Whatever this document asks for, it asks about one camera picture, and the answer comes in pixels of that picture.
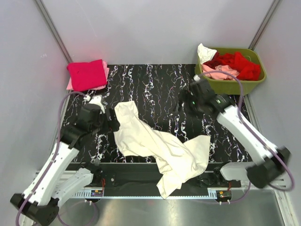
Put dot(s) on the cream white t shirt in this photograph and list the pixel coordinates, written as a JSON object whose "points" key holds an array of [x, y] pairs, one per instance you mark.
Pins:
{"points": [[176, 161]]}

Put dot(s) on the pink cloth in bin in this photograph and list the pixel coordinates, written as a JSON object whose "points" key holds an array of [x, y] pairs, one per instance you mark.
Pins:
{"points": [[220, 72]]}

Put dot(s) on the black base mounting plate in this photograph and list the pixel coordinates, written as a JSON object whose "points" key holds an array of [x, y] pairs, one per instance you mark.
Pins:
{"points": [[139, 181]]}

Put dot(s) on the white cloth in bin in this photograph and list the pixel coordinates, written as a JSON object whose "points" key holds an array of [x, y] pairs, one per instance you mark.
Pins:
{"points": [[205, 54]]}

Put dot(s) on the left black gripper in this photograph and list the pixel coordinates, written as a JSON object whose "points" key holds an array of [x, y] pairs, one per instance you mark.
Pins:
{"points": [[114, 125]]}

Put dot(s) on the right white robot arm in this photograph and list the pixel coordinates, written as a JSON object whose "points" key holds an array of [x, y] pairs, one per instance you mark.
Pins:
{"points": [[269, 161]]}

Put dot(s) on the olive green plastic bin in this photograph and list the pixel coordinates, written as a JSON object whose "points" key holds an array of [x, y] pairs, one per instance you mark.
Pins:
{"points": [[232, 87]]}

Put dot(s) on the folded magenta t shirt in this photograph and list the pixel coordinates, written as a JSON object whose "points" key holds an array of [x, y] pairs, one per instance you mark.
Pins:
{"points": [[87, 75]]}

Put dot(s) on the dark red cloth in bin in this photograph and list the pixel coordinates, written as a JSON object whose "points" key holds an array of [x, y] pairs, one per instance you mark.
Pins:
{"points": [[214, 62]]}

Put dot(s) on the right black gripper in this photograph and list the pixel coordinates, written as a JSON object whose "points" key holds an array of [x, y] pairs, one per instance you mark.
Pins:
{"points": [[184, 96]]}

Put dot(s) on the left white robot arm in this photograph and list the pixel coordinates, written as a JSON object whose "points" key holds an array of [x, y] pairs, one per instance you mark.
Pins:
{"points": [[43, 198]]}

